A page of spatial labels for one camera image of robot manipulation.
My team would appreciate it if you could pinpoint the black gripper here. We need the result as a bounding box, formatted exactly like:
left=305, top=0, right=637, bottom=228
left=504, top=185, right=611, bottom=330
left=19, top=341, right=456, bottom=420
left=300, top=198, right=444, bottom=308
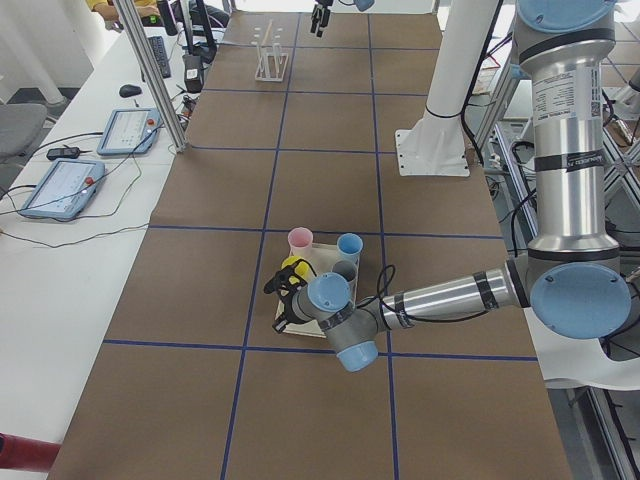
left=272, top=289, right=303, bottom=333
left=310, top=3, right=331, bottom=38

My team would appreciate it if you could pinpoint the yellow ikea cup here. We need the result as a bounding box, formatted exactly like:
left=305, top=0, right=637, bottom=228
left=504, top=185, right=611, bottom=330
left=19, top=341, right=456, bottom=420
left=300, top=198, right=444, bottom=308
left=281, top=255, right=311, bottom=279

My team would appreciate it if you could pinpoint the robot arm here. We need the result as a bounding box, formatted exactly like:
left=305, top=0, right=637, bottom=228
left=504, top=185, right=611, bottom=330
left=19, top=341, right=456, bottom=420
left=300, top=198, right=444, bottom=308
left=310, top=0, right=375, bottom=38
left=264, top=1, right=632, bottom=372

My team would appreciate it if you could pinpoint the pink ikea cup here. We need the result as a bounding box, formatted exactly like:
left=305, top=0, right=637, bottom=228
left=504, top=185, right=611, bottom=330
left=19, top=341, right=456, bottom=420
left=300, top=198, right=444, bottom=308
left=287, top=227, right=314, bottom=259

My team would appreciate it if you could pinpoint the grey ikea cup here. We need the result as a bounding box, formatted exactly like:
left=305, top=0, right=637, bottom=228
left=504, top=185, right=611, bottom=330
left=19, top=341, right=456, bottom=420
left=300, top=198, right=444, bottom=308
left=331, top=260, right=358, bottom=286

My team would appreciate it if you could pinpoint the light blue ikea cup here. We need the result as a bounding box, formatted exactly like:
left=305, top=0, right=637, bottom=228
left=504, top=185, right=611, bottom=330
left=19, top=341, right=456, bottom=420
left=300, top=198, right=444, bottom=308
left=336, top=233, right=364, bottom=264

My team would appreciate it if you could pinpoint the cream serving tray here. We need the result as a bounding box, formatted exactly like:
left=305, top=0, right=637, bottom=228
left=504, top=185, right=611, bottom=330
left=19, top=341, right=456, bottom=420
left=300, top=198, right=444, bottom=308
left=274, top=243, right=357, bottom=338

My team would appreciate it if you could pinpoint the black monitor stand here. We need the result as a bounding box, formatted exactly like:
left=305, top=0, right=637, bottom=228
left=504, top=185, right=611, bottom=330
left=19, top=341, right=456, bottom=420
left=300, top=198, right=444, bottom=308
left=173, top=0, right=217, bottom=64

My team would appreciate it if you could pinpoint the black power adapter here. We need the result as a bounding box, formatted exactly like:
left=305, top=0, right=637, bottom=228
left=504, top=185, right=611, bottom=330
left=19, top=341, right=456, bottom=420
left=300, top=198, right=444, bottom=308
left=182, top=54, right=204, bottom=93

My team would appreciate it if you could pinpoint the black computer keyboard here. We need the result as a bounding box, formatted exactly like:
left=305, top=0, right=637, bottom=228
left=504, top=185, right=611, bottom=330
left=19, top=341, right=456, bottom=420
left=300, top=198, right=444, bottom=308
left=147, top=36, right=171, bottom=78

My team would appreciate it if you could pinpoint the black computer mouse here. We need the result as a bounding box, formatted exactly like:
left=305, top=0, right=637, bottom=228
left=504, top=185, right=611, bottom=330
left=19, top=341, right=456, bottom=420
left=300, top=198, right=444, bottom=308
left=119, top=84, right=142, bottom=98

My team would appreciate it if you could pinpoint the far blue teach pendant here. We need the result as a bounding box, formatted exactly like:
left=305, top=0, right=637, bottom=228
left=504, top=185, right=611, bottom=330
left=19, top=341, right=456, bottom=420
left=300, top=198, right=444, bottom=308
left=96, top=108, right=162, bottom=156

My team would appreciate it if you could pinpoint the blue teach pendant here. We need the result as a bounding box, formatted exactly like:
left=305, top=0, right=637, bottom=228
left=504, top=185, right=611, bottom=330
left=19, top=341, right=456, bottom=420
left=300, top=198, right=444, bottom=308
left=19, top=159, right=106, bottom=221
left=96, top=108, right=162, bottom=156

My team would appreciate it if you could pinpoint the near blue teach pendant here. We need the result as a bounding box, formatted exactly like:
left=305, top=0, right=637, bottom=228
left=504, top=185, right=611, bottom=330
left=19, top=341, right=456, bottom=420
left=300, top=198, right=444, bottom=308
left=19, top=159, right=106, bottom=221

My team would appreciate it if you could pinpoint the black handheld remote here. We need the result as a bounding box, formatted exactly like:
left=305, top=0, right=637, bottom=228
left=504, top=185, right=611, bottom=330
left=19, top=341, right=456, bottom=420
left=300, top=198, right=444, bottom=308
left=46, top=147, right=81, bottom=161

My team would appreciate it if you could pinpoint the grey office chair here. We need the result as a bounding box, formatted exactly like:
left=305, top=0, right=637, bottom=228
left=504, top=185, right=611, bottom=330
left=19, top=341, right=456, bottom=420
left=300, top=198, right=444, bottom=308
left=1, top=103, right=48, bottom=162

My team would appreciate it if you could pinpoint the white plastic chair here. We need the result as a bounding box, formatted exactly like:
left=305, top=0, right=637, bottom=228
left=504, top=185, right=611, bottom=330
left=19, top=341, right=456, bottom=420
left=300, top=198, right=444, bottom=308
left=519, top=279, right=640, bottom=392

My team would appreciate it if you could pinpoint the red cylinder object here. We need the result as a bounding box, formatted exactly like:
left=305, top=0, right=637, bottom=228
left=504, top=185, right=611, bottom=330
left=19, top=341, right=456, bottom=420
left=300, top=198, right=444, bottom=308
left=0, top=433, right=61, bottom=473

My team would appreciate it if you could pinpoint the white wire cup rack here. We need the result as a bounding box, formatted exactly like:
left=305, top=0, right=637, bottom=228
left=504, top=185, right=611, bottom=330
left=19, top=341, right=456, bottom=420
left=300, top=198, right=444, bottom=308
left=251, top=19, right=289, bottom=83

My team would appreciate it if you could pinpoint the black braided left cable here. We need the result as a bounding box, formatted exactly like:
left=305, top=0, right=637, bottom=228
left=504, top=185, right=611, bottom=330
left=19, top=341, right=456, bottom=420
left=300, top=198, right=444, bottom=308
left=355, top=264, right=489, bottom=324

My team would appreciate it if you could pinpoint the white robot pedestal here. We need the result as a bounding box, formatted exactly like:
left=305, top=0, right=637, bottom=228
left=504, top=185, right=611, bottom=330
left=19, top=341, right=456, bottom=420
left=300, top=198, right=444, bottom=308
left=395, top=0, right=502, bottom=177

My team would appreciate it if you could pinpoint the aluminium frame post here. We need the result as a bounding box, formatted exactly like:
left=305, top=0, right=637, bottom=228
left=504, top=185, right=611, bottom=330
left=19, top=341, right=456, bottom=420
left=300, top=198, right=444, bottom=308
left=114, top=0, right=187, bottom=153

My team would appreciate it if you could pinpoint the black pendant cable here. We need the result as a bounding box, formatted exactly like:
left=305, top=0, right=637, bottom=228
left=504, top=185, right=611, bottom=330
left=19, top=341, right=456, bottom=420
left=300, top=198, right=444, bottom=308
left=0, top=154, right=151, bottom=250

